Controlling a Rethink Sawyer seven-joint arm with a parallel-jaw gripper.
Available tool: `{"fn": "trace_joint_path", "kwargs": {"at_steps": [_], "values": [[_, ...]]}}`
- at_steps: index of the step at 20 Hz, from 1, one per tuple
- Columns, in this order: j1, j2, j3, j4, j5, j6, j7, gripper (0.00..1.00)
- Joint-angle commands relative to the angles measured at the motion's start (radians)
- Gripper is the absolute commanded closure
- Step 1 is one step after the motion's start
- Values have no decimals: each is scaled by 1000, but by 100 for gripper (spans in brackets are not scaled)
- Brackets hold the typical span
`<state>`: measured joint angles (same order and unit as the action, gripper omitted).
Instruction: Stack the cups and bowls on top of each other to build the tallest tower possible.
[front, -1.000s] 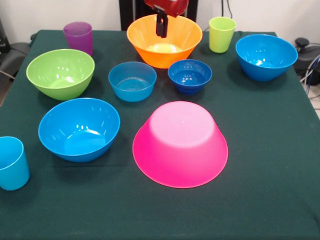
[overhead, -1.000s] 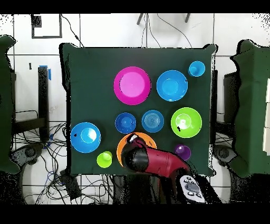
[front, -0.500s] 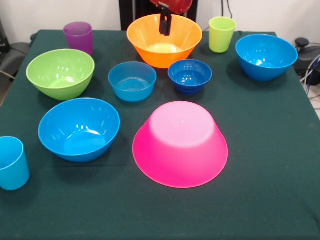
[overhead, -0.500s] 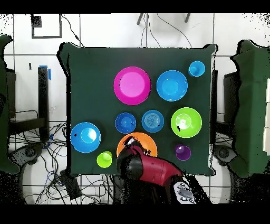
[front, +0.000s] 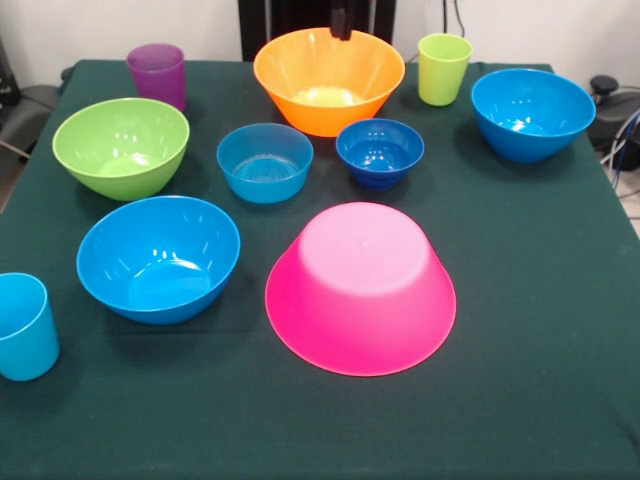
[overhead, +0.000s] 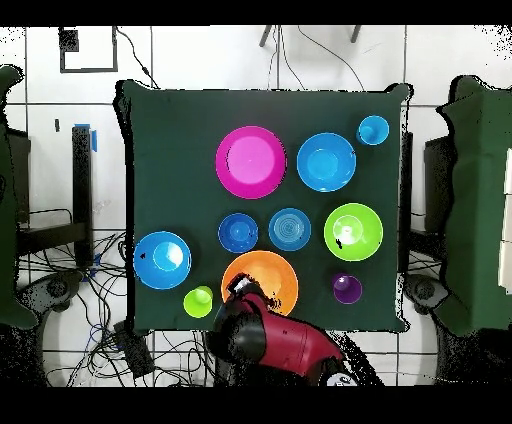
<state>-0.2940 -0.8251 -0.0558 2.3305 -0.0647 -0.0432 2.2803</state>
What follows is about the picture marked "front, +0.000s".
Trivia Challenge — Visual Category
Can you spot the purple cup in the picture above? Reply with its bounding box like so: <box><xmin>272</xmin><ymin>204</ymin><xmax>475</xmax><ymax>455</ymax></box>
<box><xmin>125</xmin><ymin>43</ymin><xmax>188</xmax><ymax>113</ymax></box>

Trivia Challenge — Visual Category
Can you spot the lime green bowl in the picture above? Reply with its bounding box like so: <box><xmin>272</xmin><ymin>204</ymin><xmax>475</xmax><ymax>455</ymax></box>
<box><xmin>51</xmin><ymin>97</ymin><xmax>191</xmax><ymax>202</ymax></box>

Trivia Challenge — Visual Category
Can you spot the pink bowl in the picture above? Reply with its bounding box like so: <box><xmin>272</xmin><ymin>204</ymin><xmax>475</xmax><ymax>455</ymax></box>
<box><xmin>264</xmin><ymin>201</ymin><xmax>458</xmax><ymax>378</ymax></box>

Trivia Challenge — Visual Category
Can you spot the small dark blue bowl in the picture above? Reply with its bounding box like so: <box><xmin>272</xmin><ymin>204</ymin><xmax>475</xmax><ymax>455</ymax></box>
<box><xmin>335</xmin><ymin>118</ymin><xmax>426</xmax><ymax>191</ymax></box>

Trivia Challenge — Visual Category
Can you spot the yellow-green cup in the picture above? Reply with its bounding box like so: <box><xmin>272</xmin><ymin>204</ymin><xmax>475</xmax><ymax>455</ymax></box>
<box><xmin>417</xmin><ymin>33</ymin><xmax>475</xmax><ymax>107</ymax></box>

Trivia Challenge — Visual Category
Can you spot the orange bowl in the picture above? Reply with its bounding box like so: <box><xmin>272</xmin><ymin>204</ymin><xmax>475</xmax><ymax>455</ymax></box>
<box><xmin>252</xmin><ymin>27</ymin><xmax>407</xmax><ymax>138</ymax></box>

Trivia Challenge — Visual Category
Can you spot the black hanging cable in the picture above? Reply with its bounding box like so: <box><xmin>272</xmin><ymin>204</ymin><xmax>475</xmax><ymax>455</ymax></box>
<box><xmin>452</xmin><ymin>0</ymin><xmax>469</xmax><ymax>40</ymax></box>

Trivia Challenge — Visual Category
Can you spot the grey chair base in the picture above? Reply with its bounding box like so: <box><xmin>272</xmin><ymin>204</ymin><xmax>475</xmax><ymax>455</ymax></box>
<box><xmin>587</xmin><ymin>74</ymin><xmax>640</xmax><ymax>171</ymax></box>
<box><xmin>0</xmin><ymin>82</ymin><xmax>64</xmax><ymax>151</ymax></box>

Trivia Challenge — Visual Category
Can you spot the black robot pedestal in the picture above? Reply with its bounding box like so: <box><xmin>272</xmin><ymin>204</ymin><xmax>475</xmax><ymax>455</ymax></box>
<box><xmin>237</xmin><ymin>0</ymin><xmax>397</xmax><ymax>62</ymax></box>

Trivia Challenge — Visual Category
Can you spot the dark green tablecloth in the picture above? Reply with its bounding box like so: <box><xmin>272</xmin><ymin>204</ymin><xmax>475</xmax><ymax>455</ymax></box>
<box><xmin>0</xmin><ymin>58</ymin><xmax>640</xmax><ymax>480</ymax></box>

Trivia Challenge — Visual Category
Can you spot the large blue bowl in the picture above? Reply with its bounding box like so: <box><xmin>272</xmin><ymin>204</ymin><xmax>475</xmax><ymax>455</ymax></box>
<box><xmin>75</xmin><ymin>195</ymin><xmax>242</xmax><ymax>326</ymax></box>
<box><xmin>470</xmin><ymin>68</ymin><xmax>598</xmax><ymax>165</ymax></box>

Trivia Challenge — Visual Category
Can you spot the small light blue bowl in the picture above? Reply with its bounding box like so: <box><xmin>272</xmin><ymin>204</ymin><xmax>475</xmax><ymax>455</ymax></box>
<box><xmin>216</xmin><ymin>122</ymin><xmax>315</xmax><ymax>205</ymax></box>

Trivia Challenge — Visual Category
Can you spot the light blue cup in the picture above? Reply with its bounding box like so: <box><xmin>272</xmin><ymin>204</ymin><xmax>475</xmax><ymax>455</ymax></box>
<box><xmin>0</xmin><ymin>272</ymin><xmax>61</xmax><ymax>383</ymax></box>

